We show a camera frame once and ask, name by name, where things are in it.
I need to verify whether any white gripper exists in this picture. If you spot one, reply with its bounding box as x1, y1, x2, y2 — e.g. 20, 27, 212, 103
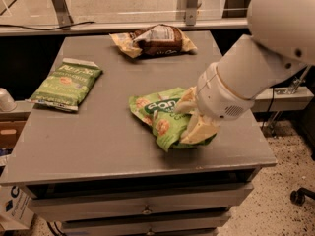
174, 63, 254, 145

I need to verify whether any green dang rice chip bag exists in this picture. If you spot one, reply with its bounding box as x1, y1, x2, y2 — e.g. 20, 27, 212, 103
129, 88, 215, 151

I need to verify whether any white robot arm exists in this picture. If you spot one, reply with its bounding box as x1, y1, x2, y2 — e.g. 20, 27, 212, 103
174, 0, 315, 144

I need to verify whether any brown and cream snack bag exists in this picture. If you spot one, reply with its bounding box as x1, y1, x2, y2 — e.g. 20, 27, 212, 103
110, 24, 197, 58

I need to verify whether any green pita chips bag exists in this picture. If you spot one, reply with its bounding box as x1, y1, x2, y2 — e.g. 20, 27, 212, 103
28, 58, 102, 112

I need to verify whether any white paper bag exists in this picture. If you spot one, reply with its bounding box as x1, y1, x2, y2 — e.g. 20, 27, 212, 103
0, 186, 33, 231

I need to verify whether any top grey drawer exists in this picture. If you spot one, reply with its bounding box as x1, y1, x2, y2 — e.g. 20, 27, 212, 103
29, 183, 253, 221

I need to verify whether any grey drawer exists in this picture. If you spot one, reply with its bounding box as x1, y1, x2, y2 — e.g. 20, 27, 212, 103
62, 211, 230, 236
29, 183, 253, 221

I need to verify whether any grey drawer cabinet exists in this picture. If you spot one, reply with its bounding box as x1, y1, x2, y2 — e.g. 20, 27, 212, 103
1, 31, 276, 236

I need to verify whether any black chair caster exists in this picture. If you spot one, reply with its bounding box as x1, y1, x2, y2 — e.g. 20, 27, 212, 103
290, 187, 315, 206

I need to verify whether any cardboard box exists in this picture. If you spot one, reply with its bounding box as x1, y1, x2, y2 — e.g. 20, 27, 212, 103
0, 121, 26, 148

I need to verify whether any black hanging cable right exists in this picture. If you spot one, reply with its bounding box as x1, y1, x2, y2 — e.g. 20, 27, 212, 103
261, 86, 276, 131

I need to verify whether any grey metal bracket centre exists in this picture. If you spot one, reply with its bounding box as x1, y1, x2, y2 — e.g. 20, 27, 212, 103
185, 0, 198, 26

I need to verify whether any grey metal bracket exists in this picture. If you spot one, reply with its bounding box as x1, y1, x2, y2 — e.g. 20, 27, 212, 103
51, 0, 74, 30
185, 0, 198, 26

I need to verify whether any black cable on ledge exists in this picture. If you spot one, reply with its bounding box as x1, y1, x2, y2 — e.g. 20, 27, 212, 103
0, 20, 96, 31

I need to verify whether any grey metal bracket left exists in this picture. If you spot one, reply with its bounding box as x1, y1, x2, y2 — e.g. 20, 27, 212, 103
51, 0, 74, 30

